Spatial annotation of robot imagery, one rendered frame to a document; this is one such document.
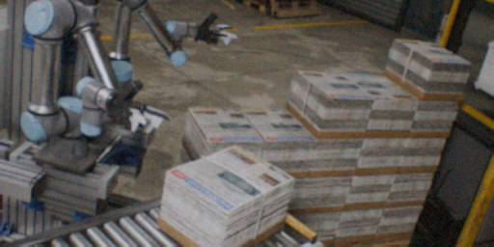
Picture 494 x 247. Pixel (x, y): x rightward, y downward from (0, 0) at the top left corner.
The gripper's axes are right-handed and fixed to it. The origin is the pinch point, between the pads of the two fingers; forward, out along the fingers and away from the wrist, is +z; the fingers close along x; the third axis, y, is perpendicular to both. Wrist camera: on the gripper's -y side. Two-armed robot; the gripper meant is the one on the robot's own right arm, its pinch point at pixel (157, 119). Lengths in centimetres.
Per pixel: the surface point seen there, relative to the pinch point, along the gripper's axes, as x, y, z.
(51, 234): 18, 47, -18
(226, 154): -35.8, 15.8, 6.0
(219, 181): -18.8, 18.2, 16.5
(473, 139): -239, 17, 57
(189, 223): -10.8, 32.9, 14.6
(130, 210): -11.9, 42.5, -12.1
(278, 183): -35.1, 16.0, 29.9
